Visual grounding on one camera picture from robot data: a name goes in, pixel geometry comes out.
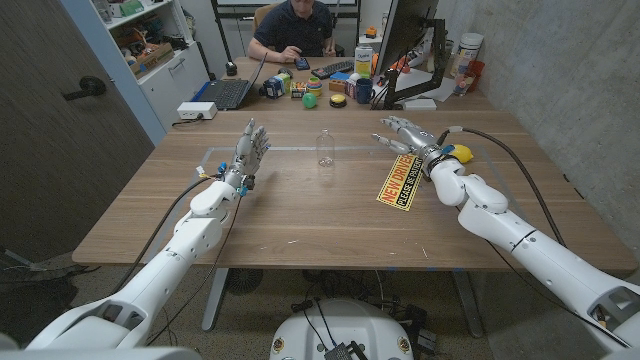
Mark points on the white storage cabinet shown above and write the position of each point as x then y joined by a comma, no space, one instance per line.
150,55

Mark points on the white cylindrical canister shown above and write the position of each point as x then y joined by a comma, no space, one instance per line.
467,52

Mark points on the brown office chair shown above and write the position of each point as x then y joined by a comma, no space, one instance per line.
260,15

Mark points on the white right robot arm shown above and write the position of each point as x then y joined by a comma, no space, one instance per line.
530,240

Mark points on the yellow new driver sticker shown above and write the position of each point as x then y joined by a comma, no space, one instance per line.
401,182

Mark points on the black laptop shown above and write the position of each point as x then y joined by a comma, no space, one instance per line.
231,88

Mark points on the black monitor stand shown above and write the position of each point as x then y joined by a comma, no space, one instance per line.
422,70

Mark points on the black smartphone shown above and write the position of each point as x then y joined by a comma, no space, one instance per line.
302,63

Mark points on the white carton box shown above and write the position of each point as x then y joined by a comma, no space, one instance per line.
363,61

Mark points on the black computer monitor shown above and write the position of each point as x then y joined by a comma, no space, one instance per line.
406,27

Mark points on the red cup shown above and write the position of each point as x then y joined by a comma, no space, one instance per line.
475,74

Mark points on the white flat box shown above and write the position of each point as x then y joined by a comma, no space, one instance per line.
420,104

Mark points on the small colourful cube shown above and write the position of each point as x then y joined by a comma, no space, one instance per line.
298,89

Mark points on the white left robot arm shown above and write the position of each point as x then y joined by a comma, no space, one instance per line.
155,272

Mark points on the dark blue mug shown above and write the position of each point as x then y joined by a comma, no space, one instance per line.
364,90

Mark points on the black keyboard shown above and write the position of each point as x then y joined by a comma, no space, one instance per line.
333,69

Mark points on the green ball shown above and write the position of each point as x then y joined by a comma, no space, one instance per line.
309,100

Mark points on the clear plastic bottle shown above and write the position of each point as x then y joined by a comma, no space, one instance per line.
325,147

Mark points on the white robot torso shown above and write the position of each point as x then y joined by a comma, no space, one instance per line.
341,331

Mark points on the yellow toy lemon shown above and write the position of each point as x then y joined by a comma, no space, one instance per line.
463,153

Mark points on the person in dark shirt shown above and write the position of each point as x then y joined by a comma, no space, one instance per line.
295,27

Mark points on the white power box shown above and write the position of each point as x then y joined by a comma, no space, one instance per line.
197,110

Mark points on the stacked colourful rings toy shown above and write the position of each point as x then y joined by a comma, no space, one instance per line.
314,86

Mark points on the cardboard box on shelf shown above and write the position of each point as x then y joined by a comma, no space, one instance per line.
150,56

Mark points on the yellow black round button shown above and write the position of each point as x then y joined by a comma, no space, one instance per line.
338,100

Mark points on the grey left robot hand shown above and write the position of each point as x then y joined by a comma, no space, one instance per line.
248,148

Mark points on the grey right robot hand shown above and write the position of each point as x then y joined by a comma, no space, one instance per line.
410,137

